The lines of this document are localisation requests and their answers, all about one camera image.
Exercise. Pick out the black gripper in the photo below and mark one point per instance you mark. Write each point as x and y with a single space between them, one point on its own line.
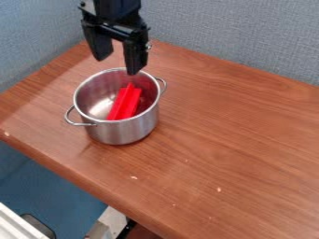
116 20

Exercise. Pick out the stainless steel pot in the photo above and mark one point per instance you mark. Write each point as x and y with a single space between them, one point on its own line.
96 97

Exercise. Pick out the red block object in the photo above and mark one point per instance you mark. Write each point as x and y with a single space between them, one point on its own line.
126 103

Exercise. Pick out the white box under table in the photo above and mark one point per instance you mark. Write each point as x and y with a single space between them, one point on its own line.
26 227

